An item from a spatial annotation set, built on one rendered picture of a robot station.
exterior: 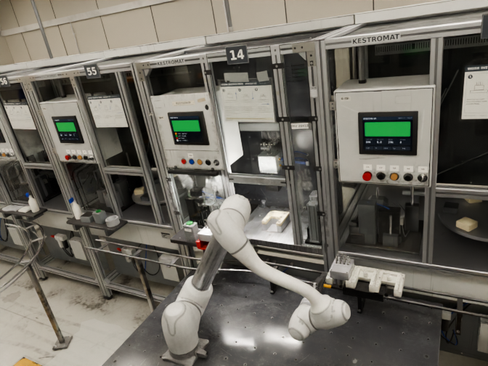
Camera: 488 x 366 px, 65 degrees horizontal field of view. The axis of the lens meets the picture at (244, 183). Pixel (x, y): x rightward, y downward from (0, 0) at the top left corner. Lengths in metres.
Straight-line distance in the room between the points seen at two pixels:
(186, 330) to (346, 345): 0.76
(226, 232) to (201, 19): 5.09
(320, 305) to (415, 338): 0.57
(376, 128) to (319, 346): 1.06
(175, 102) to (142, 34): 4.89
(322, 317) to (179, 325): 0.67
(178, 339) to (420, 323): 1.18
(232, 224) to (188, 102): 0.89
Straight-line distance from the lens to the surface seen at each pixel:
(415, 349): 2.06
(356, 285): 2.10
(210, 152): 2.26
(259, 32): 2.82
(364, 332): 2.10
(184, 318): 1.94
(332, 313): 1.72
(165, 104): 2.35
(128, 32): 7.33
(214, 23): 6.28
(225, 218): 1.59
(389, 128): 1.83
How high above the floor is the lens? 2.17
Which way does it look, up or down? 23 degrees down
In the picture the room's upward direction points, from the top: 9 degrees counter-clockwise
